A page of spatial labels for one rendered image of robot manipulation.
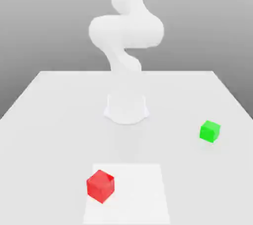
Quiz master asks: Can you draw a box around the small red cube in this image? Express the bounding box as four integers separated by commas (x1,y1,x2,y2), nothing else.
86,169,115,204

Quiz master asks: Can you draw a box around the small green cube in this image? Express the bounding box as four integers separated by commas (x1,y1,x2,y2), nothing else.
199,120,221,143

